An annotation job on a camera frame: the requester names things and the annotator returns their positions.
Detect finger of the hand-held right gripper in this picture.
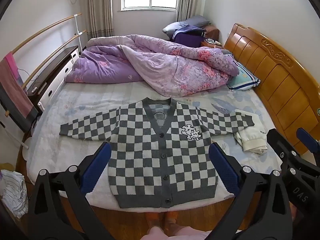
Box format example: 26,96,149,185
296,127,320,165
267,129,298,165

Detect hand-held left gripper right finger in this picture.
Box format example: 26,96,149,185
207,142,293,240

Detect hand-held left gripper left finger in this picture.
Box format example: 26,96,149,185
26,142,112,240

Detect grey white checkered cardigan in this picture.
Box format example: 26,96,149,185
59,97,255,209

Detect striped clothes pile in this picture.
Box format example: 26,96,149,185
0,169,28,219

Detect white folded garment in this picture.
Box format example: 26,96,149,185
234,109,268,154

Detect bed with floral sheet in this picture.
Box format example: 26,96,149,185
22,80,283,210

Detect blue white pillow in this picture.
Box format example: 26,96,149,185
226,61,261,92

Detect orange slipper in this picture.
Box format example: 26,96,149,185
145,212,163,230
164,211,179,227

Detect wooden headboard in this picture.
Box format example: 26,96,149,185
223,23,320,155

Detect person's pink trousers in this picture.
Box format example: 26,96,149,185
146,226,210,240

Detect white drawer cabinet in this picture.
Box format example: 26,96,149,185
27,45,80,112

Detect wooden nightstand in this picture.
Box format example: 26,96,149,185
200,25,224,50

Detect pink and grey towel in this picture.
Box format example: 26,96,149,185
0,51,39,133

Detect purple floral quilt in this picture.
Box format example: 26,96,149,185
64,34,240,98

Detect dark purple cloth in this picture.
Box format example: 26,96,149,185
172,27,207,44

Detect grey pillow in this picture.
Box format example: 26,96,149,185
162,15,210,34

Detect beige striped curtain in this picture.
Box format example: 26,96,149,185
86,0,114,40
175,0,200,23

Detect white rail post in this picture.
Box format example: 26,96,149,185
74,15,84,55

